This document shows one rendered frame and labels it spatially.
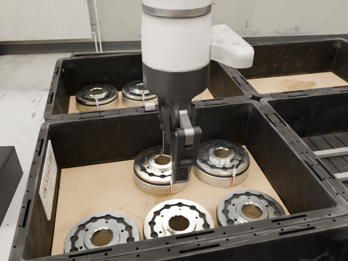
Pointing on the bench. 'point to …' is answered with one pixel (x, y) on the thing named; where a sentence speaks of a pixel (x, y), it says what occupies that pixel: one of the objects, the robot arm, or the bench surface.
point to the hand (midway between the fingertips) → (175, 158)
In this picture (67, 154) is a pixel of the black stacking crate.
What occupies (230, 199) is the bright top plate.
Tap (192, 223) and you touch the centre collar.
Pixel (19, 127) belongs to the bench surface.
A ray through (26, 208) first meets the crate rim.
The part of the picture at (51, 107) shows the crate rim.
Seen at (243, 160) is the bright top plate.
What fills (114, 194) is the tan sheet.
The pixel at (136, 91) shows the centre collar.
